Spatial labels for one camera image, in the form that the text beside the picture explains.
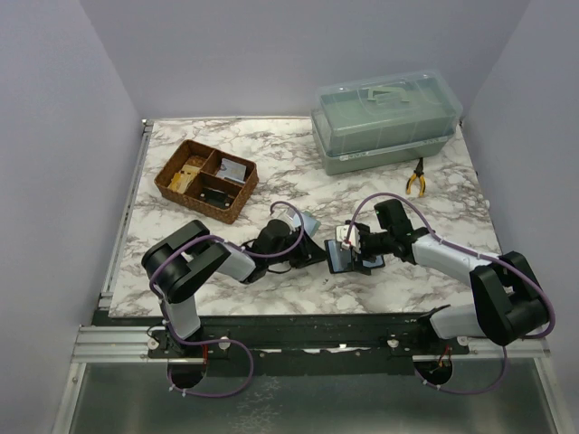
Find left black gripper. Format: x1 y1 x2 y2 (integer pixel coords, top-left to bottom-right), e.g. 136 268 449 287
267 226 329 269

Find black leather card holder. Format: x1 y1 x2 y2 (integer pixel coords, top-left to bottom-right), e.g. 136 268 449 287
325 240 361 274

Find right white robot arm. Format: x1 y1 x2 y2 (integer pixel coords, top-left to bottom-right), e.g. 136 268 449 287
337 193 555 354

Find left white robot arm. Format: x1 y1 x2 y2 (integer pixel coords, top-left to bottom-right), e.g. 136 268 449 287
141 212 326 357

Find gold cards in basket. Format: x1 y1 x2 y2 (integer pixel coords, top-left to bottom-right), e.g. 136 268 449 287
168 165 200 194

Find black item in basket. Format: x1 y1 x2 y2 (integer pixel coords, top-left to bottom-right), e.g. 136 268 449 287
199 188 233 210

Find brown woven divided basket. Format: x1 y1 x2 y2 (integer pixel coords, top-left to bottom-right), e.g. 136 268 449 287
155 139 259 224

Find green plastic storage box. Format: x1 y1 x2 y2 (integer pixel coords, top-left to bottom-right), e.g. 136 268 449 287
310 71 462 175

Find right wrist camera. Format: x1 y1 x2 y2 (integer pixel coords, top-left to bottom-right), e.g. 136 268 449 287
335 224 361 253

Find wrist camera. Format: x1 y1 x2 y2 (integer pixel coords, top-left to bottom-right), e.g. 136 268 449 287
335 224 361 253
280 212 301 231

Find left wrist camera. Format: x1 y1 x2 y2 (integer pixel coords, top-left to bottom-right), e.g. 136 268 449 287
280 212 301 231

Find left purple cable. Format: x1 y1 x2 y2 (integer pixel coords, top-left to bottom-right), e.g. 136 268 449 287
148 202 305 399

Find purple cable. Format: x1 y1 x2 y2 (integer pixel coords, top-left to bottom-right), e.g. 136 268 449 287
346 193 556 394
148 202 305 399

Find black metal base rail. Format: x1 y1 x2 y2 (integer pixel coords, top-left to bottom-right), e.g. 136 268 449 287
89 311 469 384

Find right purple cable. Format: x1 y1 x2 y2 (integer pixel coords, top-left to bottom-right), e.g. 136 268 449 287
346 193 556 394

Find yellow handled pliers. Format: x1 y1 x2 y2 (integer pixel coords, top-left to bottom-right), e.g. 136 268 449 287
405 157 426 197

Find aluminium frame rail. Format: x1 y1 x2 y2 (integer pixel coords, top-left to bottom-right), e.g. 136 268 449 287
97 119 155 311

